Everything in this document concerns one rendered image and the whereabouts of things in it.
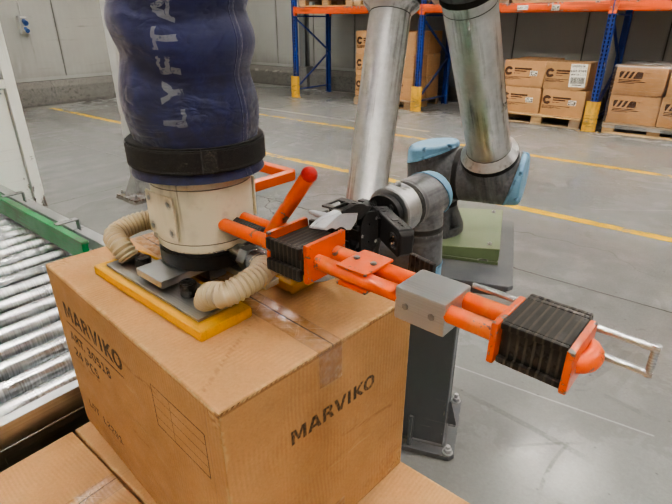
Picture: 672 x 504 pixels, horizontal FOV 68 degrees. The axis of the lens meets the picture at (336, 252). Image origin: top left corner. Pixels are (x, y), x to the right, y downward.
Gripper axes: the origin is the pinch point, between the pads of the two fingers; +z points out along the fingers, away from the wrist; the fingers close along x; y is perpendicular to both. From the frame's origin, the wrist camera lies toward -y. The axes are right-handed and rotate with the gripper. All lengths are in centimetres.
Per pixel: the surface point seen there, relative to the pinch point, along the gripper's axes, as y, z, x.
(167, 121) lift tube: 21.4, 8.4, 17.6
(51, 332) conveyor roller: 101, 7, -53
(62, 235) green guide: 151, -20, -45
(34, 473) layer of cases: 50, 32, -53
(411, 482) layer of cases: -10, -15, -53
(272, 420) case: -3.4, 14.1, -19.2
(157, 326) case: 20.1, 16.0, -12.8
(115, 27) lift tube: 28.1, 10.2, 29.8
